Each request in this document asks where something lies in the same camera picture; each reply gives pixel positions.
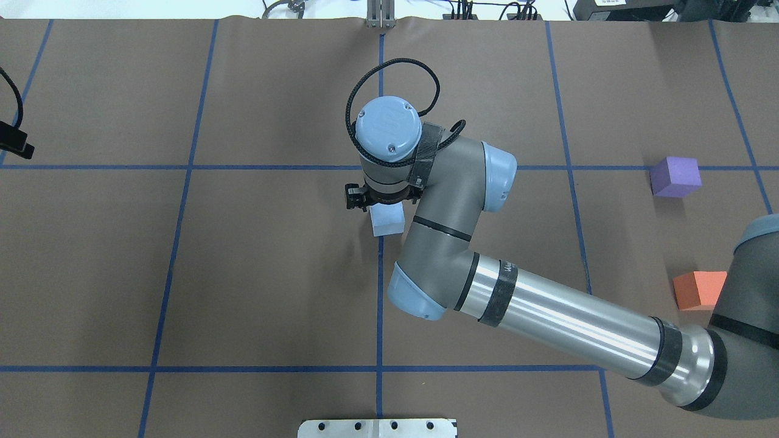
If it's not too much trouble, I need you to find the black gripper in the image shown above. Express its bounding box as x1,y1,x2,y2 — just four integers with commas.
365,186,421,207

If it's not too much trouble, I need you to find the orange foam block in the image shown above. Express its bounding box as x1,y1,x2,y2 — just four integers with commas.
671,271,728,311

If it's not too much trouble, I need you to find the light blue foam block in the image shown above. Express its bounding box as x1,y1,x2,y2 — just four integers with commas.
368,203,406,237

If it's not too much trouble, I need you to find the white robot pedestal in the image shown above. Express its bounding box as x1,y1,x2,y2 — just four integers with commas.
297,418,459,437

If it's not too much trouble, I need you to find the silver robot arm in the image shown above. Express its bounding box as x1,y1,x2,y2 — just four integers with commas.
345,96,777,420

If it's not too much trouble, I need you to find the purple foam block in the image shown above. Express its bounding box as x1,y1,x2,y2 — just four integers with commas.
650,157,703,198

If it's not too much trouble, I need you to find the aluminium frame post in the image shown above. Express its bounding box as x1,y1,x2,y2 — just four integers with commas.
365,0,397,29

